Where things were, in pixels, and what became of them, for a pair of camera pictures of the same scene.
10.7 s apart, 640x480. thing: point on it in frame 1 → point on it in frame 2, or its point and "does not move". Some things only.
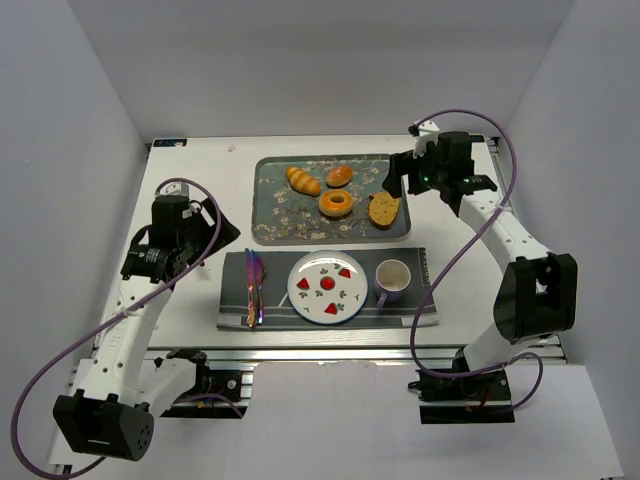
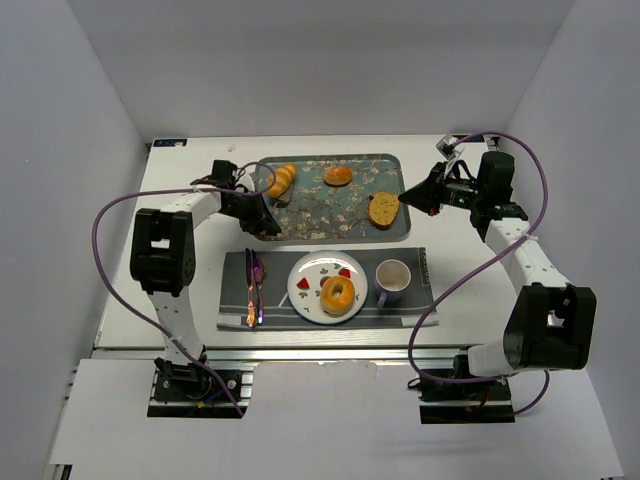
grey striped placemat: [417, 309] does not move
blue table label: [170, 142] does not move
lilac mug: [391, 280] does not move
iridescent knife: [260, 272] does not move
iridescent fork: [251, 312] does not move
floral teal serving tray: [326, 199] does not move
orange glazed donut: [335, 203] → [337, 307]
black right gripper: [401, 170] → [438, 188]
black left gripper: [210, 230] → [248, 212]
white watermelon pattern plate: [327, 287] does not move
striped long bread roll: [302, 182] → [284, 177]
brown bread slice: [382, 209] does not move
